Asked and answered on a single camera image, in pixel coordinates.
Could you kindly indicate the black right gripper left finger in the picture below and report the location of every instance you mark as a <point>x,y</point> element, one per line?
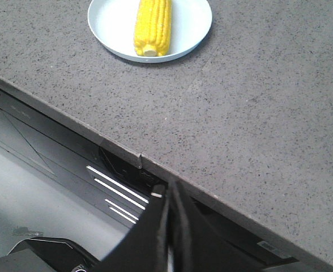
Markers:
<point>145,247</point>

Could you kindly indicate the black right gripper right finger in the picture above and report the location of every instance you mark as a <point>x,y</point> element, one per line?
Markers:
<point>196,245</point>

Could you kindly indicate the yellow corn cob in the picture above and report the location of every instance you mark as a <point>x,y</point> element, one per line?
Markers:
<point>153,27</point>

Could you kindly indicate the light blue round plate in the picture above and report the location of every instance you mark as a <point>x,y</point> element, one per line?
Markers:
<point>112,23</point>

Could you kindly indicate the black robot base housing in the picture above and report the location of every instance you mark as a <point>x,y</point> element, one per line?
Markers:
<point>48,254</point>

